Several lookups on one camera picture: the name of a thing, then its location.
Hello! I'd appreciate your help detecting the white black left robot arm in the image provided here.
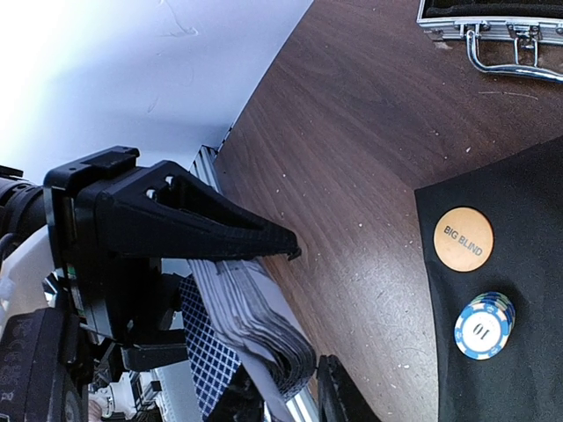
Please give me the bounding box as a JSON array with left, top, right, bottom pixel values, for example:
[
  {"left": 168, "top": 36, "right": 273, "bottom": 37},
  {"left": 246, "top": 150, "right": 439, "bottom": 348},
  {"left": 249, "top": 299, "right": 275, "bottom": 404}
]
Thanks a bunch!
[{"left": 1, "top": 146, "right": 301, "bottom": 421}]

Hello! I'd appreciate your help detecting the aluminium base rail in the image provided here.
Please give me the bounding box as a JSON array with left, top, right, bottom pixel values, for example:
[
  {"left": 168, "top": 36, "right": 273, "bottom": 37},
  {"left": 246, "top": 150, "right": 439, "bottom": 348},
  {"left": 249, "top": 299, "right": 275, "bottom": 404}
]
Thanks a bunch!
[{"left": 149, "top": 144, "right": 318, "bottom": 422}]

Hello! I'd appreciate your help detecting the blue playing card deck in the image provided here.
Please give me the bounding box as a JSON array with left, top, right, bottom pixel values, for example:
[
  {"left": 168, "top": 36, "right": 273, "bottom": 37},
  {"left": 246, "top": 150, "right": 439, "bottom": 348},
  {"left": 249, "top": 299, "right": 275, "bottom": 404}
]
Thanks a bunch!
[{"left": 178, "top": 257, "right": 318, "bottom": 421}]

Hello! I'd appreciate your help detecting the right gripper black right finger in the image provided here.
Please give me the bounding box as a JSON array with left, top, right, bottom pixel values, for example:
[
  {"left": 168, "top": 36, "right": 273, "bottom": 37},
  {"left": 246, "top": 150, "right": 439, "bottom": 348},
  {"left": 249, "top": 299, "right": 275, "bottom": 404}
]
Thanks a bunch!
[{"left": 317, "top": 355, "right": 378, "bottom": 422}]

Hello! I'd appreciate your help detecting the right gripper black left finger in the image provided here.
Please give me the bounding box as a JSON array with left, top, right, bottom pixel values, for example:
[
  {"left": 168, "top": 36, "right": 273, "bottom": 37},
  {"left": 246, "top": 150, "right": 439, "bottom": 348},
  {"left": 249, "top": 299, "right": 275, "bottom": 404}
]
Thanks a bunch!
[{"left": 206, "top": 366, "right": 265, "bottom": 422}]

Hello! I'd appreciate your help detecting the black poker playing mat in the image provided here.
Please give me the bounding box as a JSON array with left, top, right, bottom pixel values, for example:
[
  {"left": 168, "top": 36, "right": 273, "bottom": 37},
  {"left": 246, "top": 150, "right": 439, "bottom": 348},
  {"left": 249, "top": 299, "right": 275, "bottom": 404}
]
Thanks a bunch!
[{"left": 415, "top": 139, "right": 562, "bottom": 421}]

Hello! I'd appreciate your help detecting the aluminium poker chip case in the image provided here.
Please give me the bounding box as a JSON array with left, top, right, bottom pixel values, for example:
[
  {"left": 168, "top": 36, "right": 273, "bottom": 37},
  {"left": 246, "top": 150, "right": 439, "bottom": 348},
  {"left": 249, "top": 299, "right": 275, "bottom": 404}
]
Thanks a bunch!
[{"left": 416, "top": 1, "right": 562, "bottom": 84}]

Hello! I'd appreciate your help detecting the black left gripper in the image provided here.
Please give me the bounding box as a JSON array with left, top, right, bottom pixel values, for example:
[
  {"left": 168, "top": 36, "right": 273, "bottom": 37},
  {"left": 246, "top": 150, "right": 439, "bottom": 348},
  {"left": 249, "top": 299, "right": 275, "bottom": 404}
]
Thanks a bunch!
[{"left": 43, "top": 146, "right": 301, "bottom": 372}]

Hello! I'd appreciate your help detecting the orange big blind button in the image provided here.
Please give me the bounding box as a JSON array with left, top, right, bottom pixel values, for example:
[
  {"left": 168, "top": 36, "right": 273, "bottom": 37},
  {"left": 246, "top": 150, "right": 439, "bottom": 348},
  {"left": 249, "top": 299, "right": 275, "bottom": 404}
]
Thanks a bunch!
[{"left": 433, "top": 207, "right": 494, "bottom": 273}]

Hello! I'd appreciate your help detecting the blue white chip stack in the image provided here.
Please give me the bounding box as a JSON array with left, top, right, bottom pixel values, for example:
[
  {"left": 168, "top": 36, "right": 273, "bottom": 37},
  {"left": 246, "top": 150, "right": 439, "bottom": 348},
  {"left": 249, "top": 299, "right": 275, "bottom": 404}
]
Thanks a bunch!
[{"left": 454, "top": 291, "right": 516, "bottom": 360}]

